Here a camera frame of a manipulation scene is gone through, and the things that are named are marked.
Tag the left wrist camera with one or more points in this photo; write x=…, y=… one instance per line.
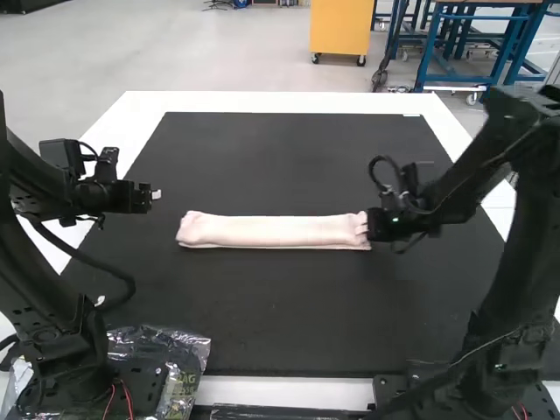
x=107, y=163

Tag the yellow wheeled cabinet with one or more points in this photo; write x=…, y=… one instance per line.
x=341, y=26

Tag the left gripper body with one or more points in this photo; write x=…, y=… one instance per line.
x=118, y=197

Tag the blue metal frame trolley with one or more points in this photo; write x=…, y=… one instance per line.
x=503, y=57
x=404, y=39

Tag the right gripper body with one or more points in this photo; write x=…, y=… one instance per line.
x=389, y=225

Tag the black mat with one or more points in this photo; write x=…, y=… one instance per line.
x=280, y=306

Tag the silver foil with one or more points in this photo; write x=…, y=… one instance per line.
x=184, y=350

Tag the dark base panel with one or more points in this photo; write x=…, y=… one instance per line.
x=437, y=394

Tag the pale towel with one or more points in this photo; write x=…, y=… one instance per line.
x=271, y=231

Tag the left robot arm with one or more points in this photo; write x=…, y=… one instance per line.
x=26, y=166

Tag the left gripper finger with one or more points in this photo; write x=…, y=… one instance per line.
x=156, y=193

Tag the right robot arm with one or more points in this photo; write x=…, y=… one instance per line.
x=525, y=262

